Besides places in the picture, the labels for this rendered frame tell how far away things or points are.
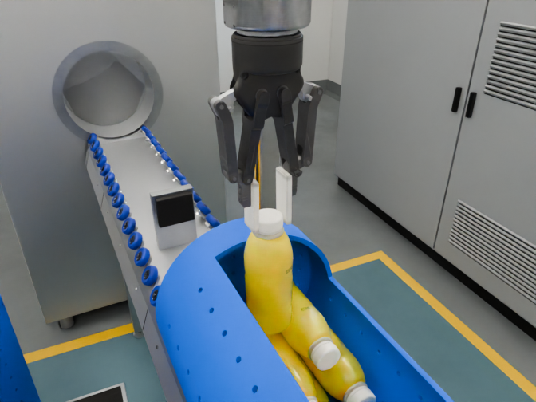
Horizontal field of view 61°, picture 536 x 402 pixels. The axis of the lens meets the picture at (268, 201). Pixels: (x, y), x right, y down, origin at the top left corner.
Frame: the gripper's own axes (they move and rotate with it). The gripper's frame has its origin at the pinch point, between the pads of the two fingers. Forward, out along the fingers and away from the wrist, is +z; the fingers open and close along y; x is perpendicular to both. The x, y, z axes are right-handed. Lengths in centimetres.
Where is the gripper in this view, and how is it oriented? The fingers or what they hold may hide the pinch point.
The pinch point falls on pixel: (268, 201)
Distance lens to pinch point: 56.7
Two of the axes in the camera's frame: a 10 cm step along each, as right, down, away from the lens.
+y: -9.0, 2.2, -3.9
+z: 0.0, 8.7, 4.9
